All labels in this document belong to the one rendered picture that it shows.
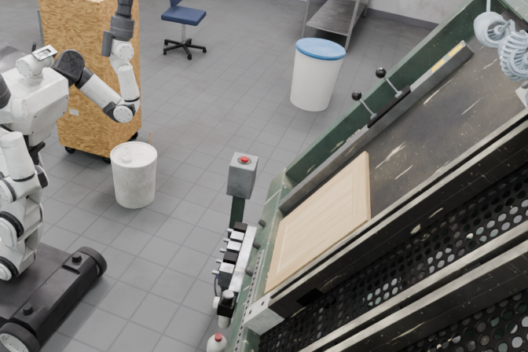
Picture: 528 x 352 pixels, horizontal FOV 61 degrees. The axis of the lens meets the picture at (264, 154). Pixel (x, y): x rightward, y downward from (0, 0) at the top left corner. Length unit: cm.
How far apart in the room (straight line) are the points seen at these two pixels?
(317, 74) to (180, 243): 225
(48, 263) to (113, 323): 48
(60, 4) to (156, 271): 174
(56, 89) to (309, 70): 301
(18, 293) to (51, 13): 169
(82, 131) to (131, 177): 68
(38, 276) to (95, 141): 121
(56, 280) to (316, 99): 298
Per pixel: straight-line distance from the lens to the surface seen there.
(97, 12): 303
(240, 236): 195
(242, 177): 208
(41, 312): 248
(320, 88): 451
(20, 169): 152
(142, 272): 282
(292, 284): 136
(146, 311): 265
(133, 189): 309
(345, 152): 172
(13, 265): 254
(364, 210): 136
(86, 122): 346
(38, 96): 175
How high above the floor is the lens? 214
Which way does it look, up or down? 34 degrees down
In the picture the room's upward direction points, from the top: 9 degrees clockwise
